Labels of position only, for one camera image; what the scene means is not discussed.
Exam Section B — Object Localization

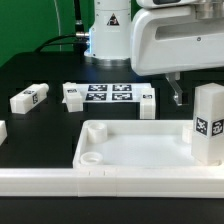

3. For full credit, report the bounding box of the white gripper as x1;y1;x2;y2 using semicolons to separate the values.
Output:
131;3;224;106

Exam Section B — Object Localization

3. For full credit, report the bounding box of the white desk top tray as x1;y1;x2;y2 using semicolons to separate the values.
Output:
73;120;224;169

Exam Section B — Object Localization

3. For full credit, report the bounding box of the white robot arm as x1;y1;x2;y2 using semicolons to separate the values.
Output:
85;0;224;105

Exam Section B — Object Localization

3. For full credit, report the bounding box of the white marker sheet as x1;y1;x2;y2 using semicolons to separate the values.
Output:
61;82;153;104

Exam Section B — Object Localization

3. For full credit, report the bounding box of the white front fence bar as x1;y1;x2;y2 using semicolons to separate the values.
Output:
0;167;224;198

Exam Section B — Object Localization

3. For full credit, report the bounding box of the white left fence block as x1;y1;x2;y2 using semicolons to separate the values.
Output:
0;120;7;146

